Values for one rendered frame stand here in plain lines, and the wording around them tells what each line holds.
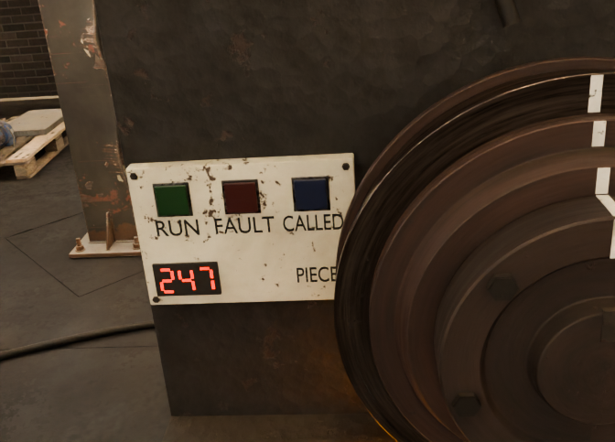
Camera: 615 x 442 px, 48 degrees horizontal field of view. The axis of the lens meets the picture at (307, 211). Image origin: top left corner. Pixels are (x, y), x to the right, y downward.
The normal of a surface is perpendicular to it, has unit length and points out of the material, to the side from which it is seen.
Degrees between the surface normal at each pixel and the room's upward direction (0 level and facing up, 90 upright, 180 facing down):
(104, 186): 90
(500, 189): 39
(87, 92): 90
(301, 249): 90
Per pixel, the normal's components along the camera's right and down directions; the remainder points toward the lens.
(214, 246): -0.06, 0.40
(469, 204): -0.62, -0.45
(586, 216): -0.23, -0.90
